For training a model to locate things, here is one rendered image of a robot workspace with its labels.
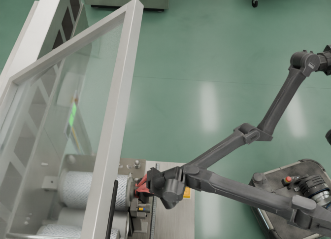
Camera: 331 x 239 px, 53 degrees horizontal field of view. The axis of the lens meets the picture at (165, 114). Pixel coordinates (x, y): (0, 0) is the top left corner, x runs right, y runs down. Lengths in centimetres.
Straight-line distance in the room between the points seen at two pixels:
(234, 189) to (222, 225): 150
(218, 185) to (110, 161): 66
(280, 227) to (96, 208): 205
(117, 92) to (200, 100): 256
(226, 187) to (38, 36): 87
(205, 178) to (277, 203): 24
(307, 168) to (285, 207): 163
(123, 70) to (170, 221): 111
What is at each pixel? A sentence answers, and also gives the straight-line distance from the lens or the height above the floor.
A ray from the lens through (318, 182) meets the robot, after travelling 252.
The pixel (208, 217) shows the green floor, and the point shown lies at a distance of 266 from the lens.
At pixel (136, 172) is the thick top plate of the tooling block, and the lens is 163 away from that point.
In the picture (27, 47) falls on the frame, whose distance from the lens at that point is 131.
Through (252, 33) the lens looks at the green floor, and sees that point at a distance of 396.
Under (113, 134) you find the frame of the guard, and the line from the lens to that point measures 60.
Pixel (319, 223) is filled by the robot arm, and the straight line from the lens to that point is 117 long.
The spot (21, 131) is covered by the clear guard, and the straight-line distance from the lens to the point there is 93.
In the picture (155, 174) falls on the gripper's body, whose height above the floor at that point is 135.
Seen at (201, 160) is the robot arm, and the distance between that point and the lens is 143.
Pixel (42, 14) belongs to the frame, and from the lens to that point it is 143.
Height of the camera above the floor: 250
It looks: 55 degrees down
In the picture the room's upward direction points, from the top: 2 degrees clockwise
